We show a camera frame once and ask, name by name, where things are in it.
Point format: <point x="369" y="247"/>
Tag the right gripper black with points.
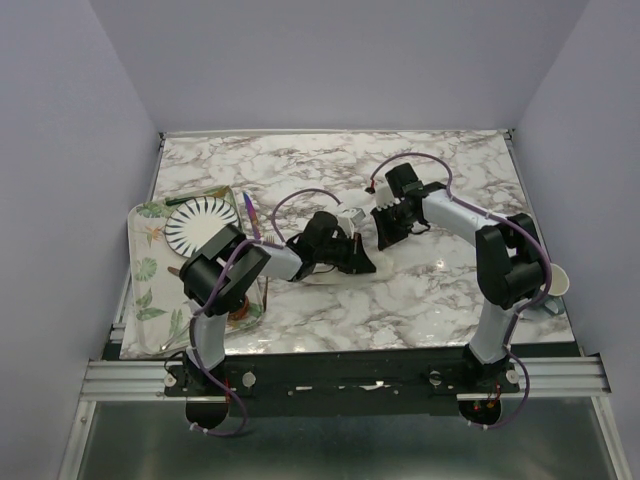
<point x="386" y="237"/>

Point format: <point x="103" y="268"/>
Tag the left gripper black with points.
<point x="356" y="261"/>

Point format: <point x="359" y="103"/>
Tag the iridescent purple utensil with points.
<point x="252" y="215"/>

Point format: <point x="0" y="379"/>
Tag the rose gold fork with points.
<point x="270" y="238"/>

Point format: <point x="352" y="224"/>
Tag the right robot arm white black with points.
<point x="511" y="265"/>

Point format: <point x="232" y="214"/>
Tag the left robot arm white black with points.
<point x="217" y="276"/>

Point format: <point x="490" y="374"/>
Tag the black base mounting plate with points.
<point x="351" y="383"/>

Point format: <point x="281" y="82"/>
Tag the black and copper small bowl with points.
<point x="241" y="312"/>

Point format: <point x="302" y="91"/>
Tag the green chopsticks on tray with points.
<point x="217" y="192"/>

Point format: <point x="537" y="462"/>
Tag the white plate blue stripes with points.
<point x="194" y="222"/>

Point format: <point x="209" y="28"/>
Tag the blue grey mug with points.
<point x="553" y="302"/>

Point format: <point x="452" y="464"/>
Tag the leaf pattern serving tray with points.
<point x="158" y="315"/>

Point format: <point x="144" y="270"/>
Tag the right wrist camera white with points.
<point x="384" y="198"/>

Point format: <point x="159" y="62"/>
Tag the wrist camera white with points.
<point x="384" y="198"/>
<point x="349" y="219"/>

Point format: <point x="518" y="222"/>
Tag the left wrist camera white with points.
<point x="349" y="219"/>

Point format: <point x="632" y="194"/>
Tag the aluminium frame rail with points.
<point x="107" y="381"/>

